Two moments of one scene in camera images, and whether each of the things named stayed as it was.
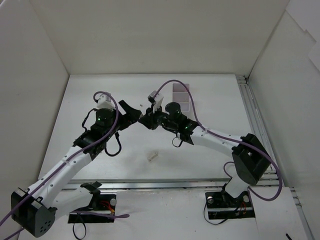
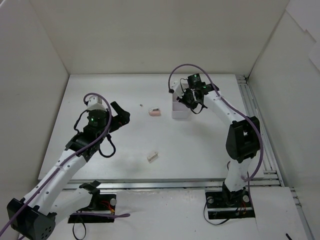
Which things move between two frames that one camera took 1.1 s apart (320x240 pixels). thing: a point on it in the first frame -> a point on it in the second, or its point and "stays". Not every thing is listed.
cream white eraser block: [150, 158] stays
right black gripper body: [152, 120] -> [188, 97]
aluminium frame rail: [265, 147] stays
